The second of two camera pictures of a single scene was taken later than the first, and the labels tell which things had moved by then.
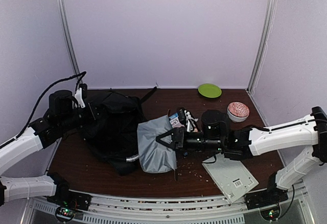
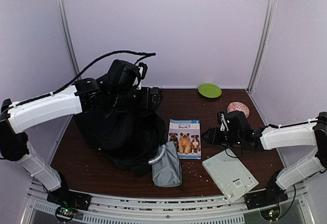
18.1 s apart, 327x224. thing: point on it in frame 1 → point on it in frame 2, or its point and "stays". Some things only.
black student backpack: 111,126 stays
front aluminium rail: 120,209 stays
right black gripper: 179,139 → 213,138
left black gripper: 93,117 → 144,103
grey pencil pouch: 155,157 → 166,166
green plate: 209,90 stays
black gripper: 214,125 → 238,124
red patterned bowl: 237,112 stays
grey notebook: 232,176 stays
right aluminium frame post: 268,29 stays
